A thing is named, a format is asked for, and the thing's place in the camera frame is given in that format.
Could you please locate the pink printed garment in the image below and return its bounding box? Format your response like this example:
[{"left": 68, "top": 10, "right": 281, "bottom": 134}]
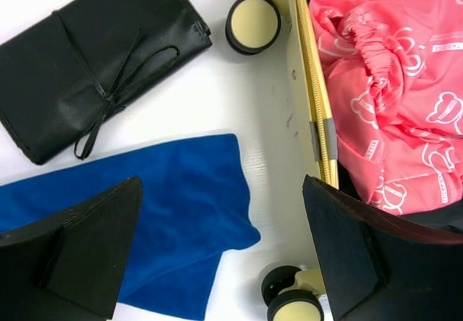
[{"left": 308, "top": 0, "right": 462, "bottom": 215}]

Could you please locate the cream yellow hard-shell suitcase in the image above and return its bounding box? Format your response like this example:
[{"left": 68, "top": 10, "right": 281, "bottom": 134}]
[{"left": 225, "top": 0, "right": 340, "bottom": 320}]

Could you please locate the dark blue cloth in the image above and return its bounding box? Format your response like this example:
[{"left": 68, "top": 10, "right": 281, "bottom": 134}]
[{"left": 1, "top": 134, "right": 260, "bottom": 319}]

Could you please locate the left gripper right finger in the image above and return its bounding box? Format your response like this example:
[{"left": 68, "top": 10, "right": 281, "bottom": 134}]
[{"left": 302, "top": 176, "right": 462, "bottom": 320}]

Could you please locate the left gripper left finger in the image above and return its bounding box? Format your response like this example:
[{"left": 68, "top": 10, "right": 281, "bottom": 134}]
[{"left": 1, "top": 177, "right": 143, "bottom": 320}]

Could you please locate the black leather roll pouch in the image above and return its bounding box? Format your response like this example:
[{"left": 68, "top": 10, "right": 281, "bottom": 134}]
[{"left": 1, "top": 0, "right": 212, "bottom": 165}]

